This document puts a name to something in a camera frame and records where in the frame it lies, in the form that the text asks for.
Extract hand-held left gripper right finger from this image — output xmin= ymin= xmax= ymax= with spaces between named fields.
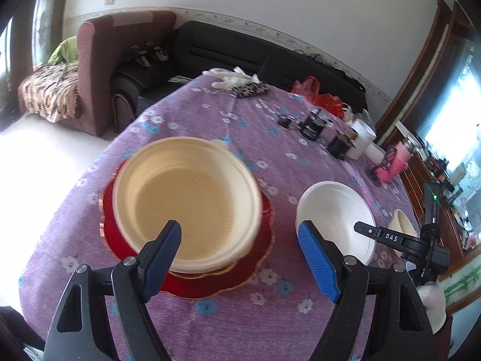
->
xmin=298 ymin=220 xmax=438 ymax=361

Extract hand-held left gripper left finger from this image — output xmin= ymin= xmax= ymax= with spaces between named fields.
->
xmin=44 ymin=220 xmax=183 ymax=361

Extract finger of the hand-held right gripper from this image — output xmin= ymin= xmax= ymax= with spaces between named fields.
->
xmin=354 ymin=222 xmax=419 ymax=260

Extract small cream patterned bowl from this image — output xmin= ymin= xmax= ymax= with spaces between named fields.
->
xmin=387 ymin=208 xmax=418 ymax=238

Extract small white bowl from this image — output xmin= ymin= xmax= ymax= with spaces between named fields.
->
xmin=296 ymin=181 xmax=377 ymax=266

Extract large white bowl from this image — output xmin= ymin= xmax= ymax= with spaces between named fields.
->
xmin=112 ymin=136 xmax=264 ymax=274

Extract person's right hand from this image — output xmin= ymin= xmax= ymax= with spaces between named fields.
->
xmin=416 ymin=281 xmax=448 ymax=335

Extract black phone stand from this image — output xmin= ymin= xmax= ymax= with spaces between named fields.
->
xmin=370 ymin=147 xmax=395 ymax=182

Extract bottle in pink knit sleeve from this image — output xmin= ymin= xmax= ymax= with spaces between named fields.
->
xmin=378 ymin=138 xmax=414 ymax=182

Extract purple floral tablecloth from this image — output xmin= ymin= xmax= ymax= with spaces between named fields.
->
xmin=19 ymin=73 xmax=446 ymax=361

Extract small white container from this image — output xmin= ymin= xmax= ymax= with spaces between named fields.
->
xmin=364 ymin=143 xmax=386 ymax=162

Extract white plastic jar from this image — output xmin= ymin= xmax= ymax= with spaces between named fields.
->
xmin=346 ymin=118 xmax=377 ymax=159

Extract dark jar with wooden lid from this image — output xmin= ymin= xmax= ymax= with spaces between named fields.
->
xmin=327 ymin=128 xmax=359 ymax=159

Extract black cylindrical motor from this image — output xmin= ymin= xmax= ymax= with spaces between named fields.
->
xmin=299 ymin=109 xmax=329 ymax=142

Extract large wood-framed mirror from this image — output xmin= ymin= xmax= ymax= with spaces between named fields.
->
xmin=376 ymin=0 xmax=481 ymax=316

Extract red plastic bag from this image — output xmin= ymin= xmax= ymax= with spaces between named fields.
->
xmin=291 ymin=76 xmax=344 ymax=118

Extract white gloves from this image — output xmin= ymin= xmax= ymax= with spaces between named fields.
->
xmin=203 ymin=66 xmax=260 ymax=91

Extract brown patterned blanket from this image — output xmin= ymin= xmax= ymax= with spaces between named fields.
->
xmin=18 ymin=62 xmax=81 ymax=123

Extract black device pile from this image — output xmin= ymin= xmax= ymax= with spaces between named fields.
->
xmin=128 ymin=41 xmax=170 ymax=67

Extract dark red armchair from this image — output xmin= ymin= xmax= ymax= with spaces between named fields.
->
xmin=77 ymin=11 xmax=177 ymax=138

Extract black sofa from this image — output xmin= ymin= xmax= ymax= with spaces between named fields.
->
xmin=113 ymin=20 xmax=367 ymax=121

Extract green cloth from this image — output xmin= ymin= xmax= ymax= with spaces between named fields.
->
xmin=47 ymin=35 xmax=79 ymax=66

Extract window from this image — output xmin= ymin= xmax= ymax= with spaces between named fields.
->
xmin=32 ymin=0 xmax=66 ymax=68

